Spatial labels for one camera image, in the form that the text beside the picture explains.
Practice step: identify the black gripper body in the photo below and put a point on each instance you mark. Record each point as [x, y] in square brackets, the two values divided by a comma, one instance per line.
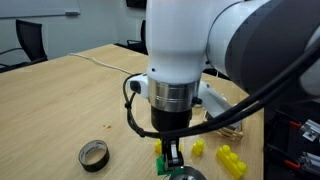
[170, 118]

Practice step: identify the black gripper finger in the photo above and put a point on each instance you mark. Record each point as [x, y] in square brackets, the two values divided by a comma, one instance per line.
[176, 156]
[166, 153]

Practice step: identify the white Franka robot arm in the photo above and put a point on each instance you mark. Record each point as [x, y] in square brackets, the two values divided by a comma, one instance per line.
[180, 40]

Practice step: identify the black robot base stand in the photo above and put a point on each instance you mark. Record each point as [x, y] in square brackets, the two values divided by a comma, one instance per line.
[280, 146]

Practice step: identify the yellow three-stud toy block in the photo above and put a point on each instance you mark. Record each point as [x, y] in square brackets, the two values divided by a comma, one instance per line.
[158, 146]

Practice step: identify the small yellow toy block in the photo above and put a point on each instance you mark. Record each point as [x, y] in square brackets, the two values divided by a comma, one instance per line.
[198, 147]

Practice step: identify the large yellow toy block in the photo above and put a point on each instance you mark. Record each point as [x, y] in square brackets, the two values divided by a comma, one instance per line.
[231, 161]

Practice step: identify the wooden slat crate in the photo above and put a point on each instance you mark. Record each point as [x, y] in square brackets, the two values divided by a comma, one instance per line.
[230, 133]

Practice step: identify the small brown crumbs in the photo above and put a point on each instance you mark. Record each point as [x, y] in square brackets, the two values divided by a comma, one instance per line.
[106, 126]

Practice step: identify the black tape roll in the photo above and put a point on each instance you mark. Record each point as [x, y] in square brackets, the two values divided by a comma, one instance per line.
[100, 164]

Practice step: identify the black office chair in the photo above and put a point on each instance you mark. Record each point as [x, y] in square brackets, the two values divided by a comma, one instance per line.
[142, 38]
[30, 40]

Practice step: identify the grey whiteboard eraser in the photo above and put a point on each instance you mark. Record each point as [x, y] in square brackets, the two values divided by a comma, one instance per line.
[72, 13]

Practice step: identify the black wall screen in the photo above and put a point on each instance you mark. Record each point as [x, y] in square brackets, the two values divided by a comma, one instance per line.
[136, 3]

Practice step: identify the wall whiteboard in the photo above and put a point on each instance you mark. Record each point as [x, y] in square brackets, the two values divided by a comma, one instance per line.
[33, 7]

